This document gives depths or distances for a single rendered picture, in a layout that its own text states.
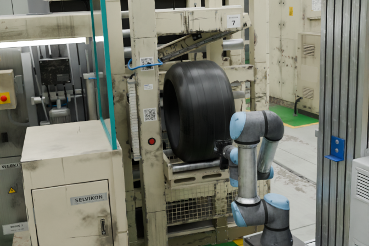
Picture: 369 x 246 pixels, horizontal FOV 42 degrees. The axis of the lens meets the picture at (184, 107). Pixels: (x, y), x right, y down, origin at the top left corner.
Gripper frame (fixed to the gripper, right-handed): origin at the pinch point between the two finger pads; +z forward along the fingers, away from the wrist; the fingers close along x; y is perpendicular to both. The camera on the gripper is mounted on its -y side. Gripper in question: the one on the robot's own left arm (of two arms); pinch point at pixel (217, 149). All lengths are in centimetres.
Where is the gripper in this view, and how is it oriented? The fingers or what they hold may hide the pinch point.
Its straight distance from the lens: 268.6
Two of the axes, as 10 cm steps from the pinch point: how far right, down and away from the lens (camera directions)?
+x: -9.6, 1.0, -2.5
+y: -0.8, -9.9, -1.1
